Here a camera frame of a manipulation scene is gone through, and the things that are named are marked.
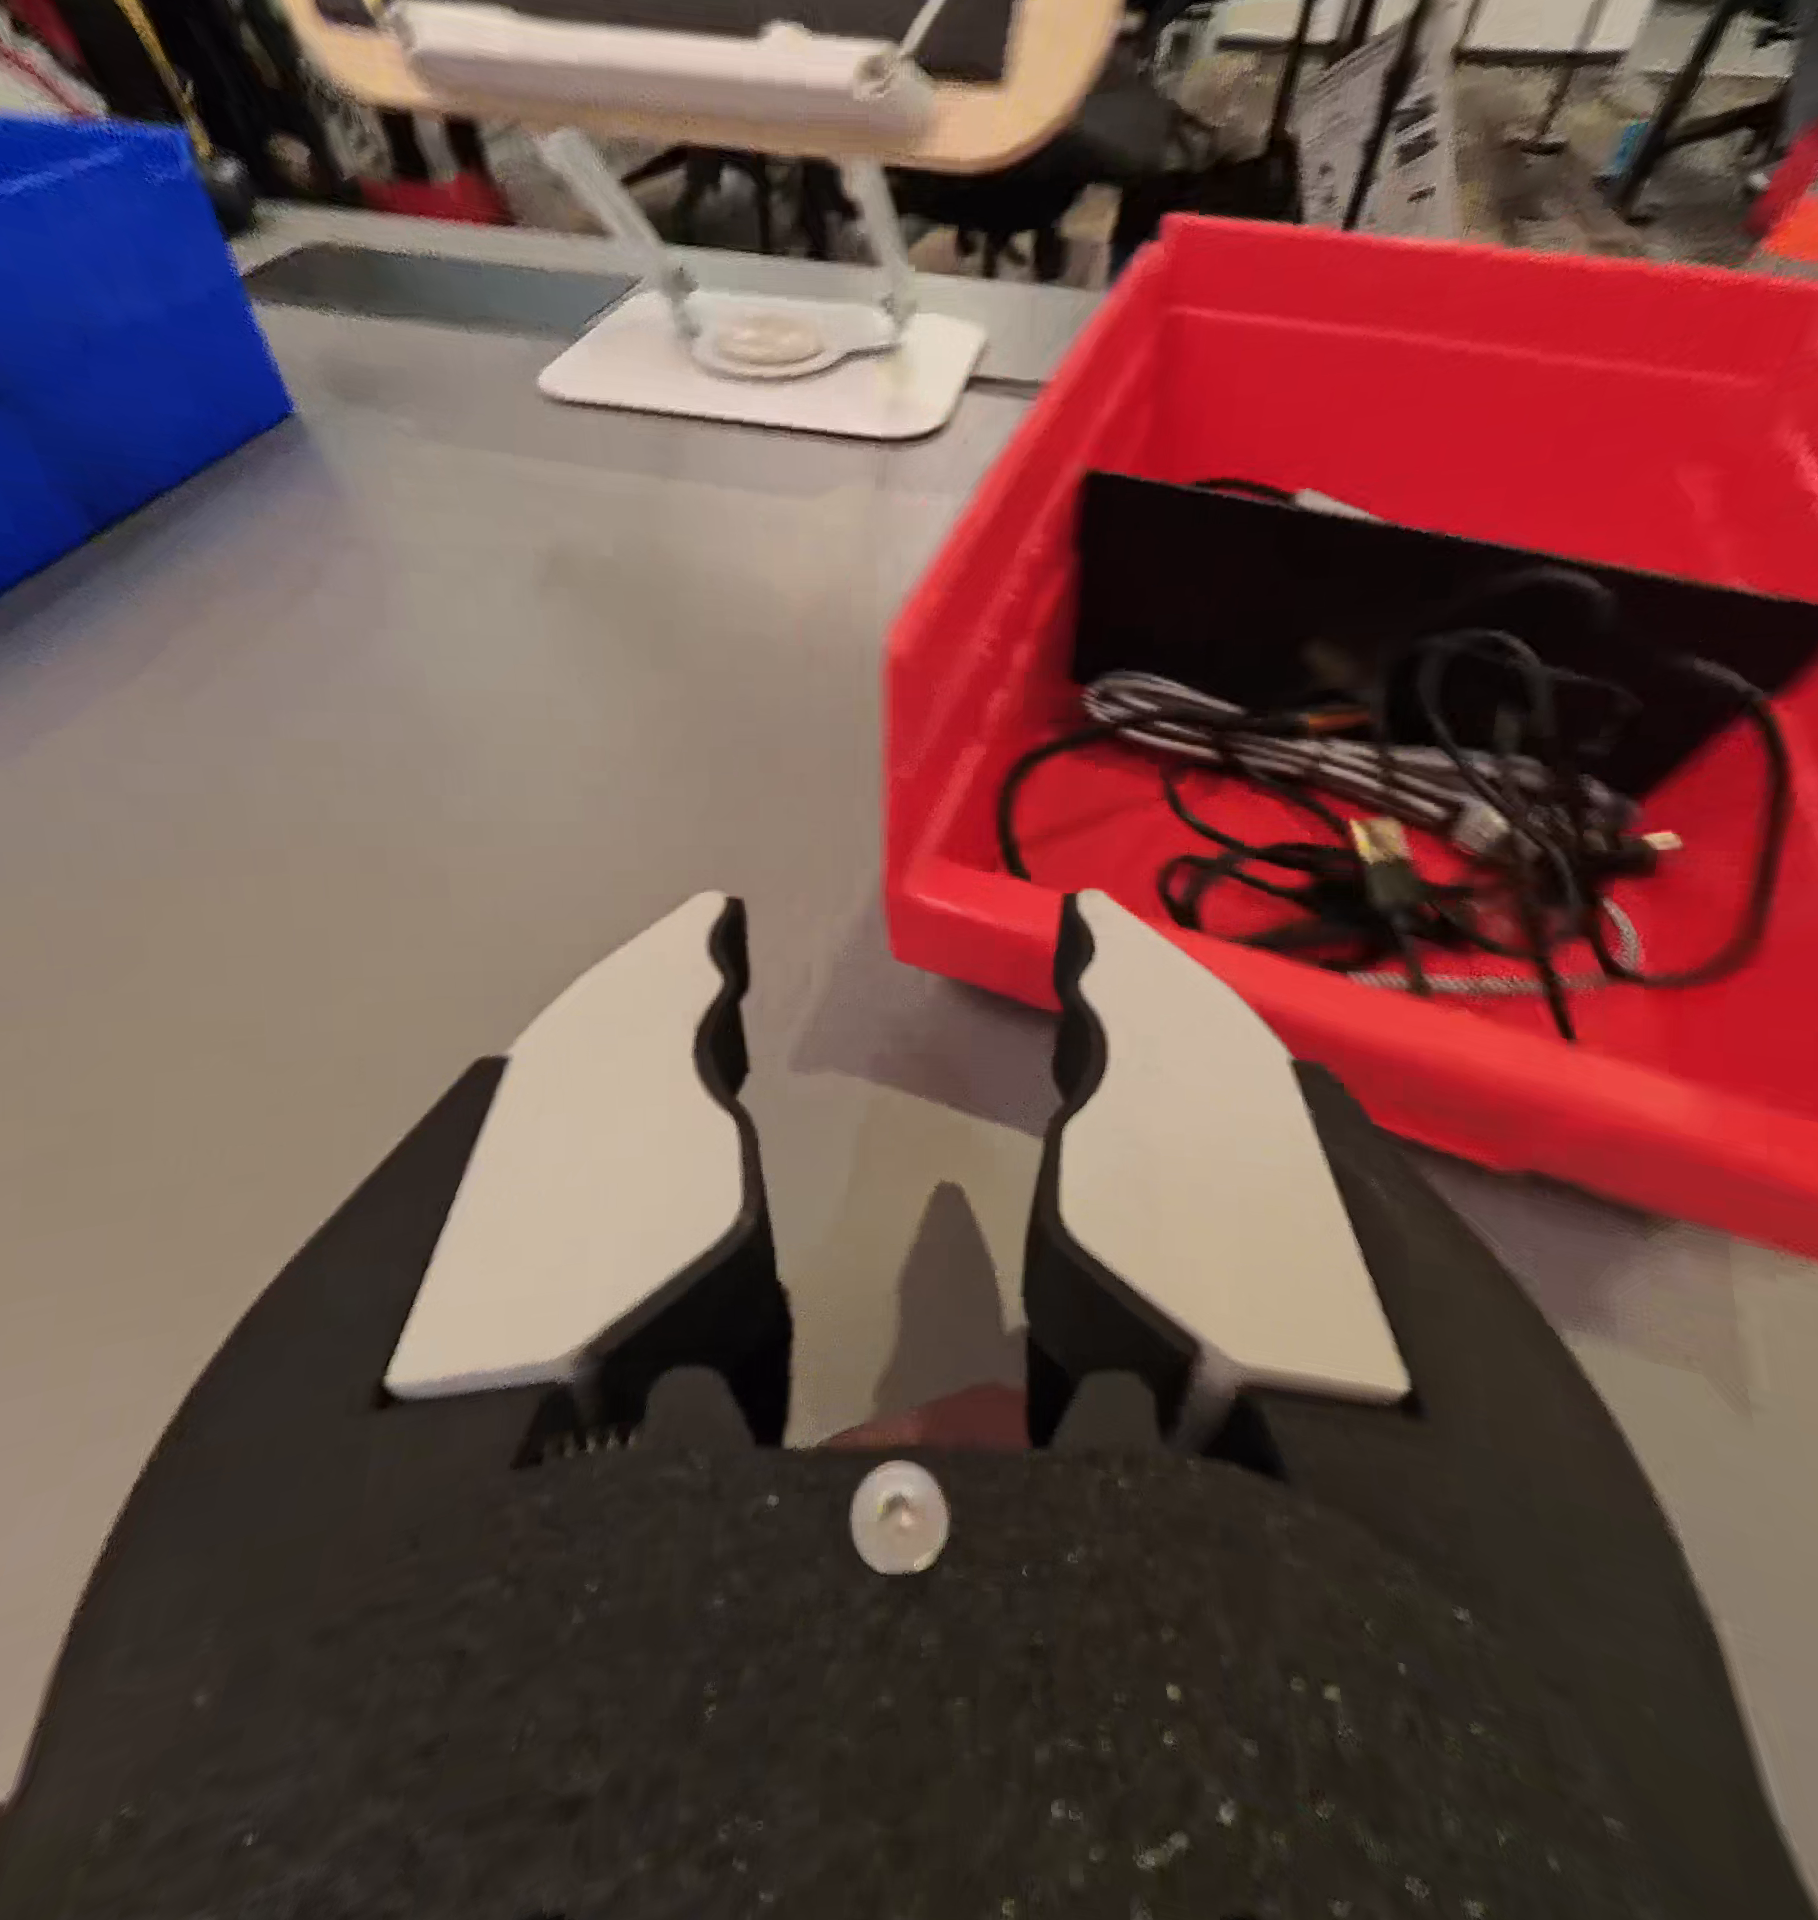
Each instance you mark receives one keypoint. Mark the white tablet stand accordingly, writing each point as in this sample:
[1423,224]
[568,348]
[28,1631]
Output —
[909,382]

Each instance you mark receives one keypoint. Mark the blue plastic bin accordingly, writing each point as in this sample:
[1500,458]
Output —
[84,375]

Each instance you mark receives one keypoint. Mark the white printed sign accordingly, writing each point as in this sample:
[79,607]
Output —
[1388,121]

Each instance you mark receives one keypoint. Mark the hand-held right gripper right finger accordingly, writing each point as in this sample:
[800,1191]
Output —
[1224,1200]

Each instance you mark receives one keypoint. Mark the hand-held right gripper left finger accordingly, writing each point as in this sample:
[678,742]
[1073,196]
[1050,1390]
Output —
[578,1200]

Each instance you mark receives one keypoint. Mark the red plastic bin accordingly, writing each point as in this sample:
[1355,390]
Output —
[1298,375]

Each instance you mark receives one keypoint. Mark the black divider of red bin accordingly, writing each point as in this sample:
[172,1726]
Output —
[1224,585]

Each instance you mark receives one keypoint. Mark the black round object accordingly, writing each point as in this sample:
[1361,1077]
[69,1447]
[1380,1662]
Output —
[227,193]

